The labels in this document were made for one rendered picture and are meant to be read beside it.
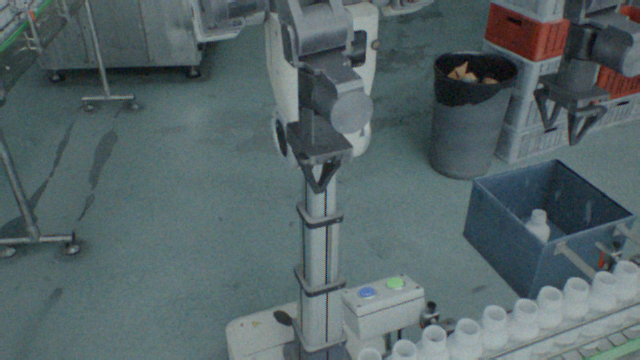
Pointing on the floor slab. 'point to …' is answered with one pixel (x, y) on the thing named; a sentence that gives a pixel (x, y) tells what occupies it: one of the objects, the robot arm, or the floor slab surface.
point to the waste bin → (468, 112)
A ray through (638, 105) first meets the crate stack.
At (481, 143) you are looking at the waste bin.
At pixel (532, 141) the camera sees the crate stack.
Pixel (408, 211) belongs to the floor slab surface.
